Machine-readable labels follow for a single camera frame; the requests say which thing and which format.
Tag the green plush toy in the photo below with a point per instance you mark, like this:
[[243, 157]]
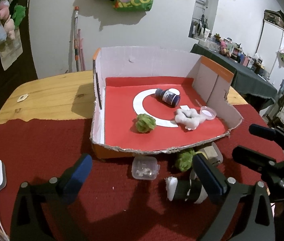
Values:
[[18, 15]]

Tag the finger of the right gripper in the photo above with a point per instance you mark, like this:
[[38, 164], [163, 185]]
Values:
[[271, 134], [272, 172]]

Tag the black and white sock roll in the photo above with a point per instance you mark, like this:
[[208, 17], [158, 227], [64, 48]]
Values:
[[189, 189]]

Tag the beige hanging cloth bag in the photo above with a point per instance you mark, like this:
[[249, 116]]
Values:
[[10, 50]]

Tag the white fluffy star plush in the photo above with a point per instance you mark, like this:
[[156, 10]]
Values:
[[189, 118]]

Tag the red table cloth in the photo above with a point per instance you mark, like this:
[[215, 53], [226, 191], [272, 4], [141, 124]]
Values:
[[111, 205]]

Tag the dark blue paint bottle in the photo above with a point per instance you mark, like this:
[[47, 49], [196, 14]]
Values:
[[169, 96]]

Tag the open cardboard box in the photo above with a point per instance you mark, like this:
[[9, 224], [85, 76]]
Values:
[[125, 82]]

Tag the clear round plastic lid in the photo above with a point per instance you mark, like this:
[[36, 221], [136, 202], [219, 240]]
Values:
[[207, 113]]

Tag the orange tipped metal pole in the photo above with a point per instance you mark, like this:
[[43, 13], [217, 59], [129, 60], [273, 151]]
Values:
[[76, 9]]

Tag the pink stick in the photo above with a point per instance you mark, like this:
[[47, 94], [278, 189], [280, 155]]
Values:
[[81, 56]]

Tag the white refrigerator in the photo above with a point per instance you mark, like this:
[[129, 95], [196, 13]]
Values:
[[271, 50]]

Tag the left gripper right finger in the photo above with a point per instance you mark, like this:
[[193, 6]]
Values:
[[257, 220]]

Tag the green fuzzy ball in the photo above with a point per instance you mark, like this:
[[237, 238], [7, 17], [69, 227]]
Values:
[[184, 161], [145, 123]]

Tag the small white sticker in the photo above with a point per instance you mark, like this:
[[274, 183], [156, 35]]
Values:
[[22, 97]]

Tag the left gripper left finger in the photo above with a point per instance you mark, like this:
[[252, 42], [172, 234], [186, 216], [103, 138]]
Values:
[[28, 221]]

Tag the dark green covered side table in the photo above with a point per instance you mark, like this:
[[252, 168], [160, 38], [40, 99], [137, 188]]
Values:
[[257, 92]]

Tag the small clear plastic box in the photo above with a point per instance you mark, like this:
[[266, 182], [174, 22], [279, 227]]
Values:
[[145, 168]]

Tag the grey square case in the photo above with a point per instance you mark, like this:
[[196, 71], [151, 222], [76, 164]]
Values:
[[212, 153]]

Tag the pink plush toy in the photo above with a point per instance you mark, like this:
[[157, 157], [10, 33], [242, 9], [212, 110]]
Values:
[[6, 20]]

